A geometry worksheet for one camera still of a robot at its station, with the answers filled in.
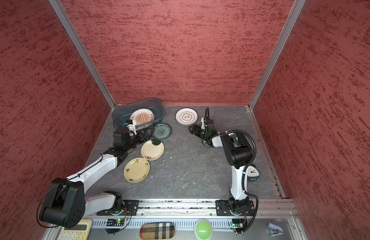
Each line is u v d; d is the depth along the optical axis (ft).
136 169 2.88
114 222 2.37
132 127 2.54
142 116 3.61
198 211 2.43
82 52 2.87
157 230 2.15
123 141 2.18
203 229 2.21
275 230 2.24
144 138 2.48
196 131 3.02
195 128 3.03
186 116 3.73
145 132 2.49
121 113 3.63
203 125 2.78
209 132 2.72
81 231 2.20
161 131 3.47
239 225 2.30
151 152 3.05
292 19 2.45
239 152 1.78
